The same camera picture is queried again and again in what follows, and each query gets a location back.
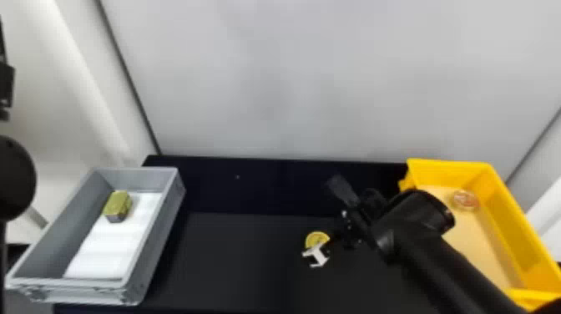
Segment grey box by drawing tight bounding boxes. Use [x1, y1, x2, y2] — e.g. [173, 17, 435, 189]
[4, 165, 187, 307]

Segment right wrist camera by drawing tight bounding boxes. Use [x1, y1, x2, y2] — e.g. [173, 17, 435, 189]
[325, 175, 361, 208]

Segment olive yellow packet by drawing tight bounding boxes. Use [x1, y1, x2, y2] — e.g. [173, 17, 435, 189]
[101, 190, 133, 224]

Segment white foam pad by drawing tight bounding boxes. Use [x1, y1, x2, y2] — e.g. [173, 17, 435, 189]
[63, 190, 164, 282]

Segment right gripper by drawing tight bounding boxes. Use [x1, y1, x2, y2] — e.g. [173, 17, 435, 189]
[301, 209, 367, 269]

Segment yellow tray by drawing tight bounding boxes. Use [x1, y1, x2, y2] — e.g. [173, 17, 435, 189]
[397, 158, 561, 312]

